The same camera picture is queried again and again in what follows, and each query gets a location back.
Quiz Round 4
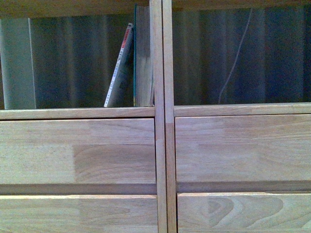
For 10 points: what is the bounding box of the right cabinet upper drawer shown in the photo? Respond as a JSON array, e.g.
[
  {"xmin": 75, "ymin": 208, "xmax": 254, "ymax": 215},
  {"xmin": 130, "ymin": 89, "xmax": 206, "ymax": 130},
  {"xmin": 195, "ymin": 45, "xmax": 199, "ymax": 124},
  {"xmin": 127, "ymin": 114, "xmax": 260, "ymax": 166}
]
[{"xmin": 175, "ymin": 114, "xmax": 311, "ymax": 183}]

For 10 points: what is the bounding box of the wooden shelf cabinet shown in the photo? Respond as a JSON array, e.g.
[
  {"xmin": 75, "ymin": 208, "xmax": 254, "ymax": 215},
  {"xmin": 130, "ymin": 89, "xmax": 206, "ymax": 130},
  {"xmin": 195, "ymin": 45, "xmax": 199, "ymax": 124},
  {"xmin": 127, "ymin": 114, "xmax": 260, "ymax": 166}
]
[
  {"xmin": 162, "ymin": 0, "xmax": 311, "ymax": 233},
  {"xmin": 0, "ymin": 0, "xmax": 168, "ymax": 233}
]

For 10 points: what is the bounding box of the dark pleated curtain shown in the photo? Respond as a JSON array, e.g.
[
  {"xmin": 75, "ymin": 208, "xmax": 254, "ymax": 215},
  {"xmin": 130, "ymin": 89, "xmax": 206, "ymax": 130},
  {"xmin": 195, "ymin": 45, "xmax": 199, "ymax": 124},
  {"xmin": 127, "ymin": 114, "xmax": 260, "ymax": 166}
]
[{"xmin": 0, "ymin": 5, "xmax": 311, "ymax": 109}]

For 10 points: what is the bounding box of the thin white-spine book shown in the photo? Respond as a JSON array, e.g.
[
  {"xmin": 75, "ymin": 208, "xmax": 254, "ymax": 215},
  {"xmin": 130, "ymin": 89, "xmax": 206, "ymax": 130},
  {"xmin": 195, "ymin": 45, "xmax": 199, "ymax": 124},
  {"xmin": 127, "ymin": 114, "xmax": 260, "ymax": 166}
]
[{"xmin": 104, "ymin": 23, "xmax": 134, "ymax": 108}]

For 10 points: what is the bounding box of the cabinet drawer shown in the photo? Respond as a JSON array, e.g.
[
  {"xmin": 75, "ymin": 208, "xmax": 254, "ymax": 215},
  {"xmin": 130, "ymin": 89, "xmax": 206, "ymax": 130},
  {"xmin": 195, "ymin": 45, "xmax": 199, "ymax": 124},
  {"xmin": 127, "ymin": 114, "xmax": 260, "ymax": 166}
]
[
  {"xmin": 0, "ymin": 118, "xmax": 156, "ymax": 184},
  {"xmin": 0, "ymin": 195, "xmax": 158, "ymax": 233},
  {"xmin": 177, "ymin": 193, "xmax": 311, "ymax": 233},
  {"xmin": 175, "ymin": 114, "xmax": 311, "ymax": 183}
]

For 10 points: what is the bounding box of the left cabinet upper drawer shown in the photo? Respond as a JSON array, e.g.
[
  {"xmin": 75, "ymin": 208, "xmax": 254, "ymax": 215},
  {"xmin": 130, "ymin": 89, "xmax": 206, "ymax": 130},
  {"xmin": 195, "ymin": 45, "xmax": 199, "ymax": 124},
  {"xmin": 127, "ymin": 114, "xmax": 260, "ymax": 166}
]
[{"xmin": 0, "ymin": 118, "xmax": 156, "ymax": 184}]

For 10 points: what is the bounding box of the left wooden shelf cabinet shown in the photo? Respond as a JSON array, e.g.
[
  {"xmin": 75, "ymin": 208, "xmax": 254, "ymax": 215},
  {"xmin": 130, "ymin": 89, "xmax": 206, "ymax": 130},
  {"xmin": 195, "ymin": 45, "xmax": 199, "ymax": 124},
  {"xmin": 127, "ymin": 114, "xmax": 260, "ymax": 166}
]
[{"xmin": 0, "ymin": 0, "xmax": 168, "ymax": 233}]

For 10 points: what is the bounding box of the left cabinet lower drawer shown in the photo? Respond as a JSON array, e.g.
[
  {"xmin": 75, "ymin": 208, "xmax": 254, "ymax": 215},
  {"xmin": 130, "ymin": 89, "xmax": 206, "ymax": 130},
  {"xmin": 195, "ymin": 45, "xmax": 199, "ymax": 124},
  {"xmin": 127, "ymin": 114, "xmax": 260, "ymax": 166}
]
[{"xmin": 0, "ymin": 195, "xmax": 158, "ymax": 233}]

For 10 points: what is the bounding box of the right wooden shelf cabinet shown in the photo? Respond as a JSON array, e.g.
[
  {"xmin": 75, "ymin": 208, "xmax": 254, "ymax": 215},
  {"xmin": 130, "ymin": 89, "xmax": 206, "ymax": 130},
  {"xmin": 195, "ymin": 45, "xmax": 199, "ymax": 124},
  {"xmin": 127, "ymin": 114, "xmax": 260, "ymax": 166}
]
[{"xmin": 162, "ymin": 0, "xmax": 311, "ymax": 233}]

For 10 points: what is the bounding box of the right cabinet lower drawer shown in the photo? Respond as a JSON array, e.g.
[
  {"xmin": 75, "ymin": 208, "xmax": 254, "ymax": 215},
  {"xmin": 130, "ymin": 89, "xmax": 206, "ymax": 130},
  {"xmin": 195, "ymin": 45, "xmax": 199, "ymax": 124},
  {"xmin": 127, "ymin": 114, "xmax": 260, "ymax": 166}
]
[{"xmin": 177, "ymin": 193, "xmax": 311, "ymax": 233}]

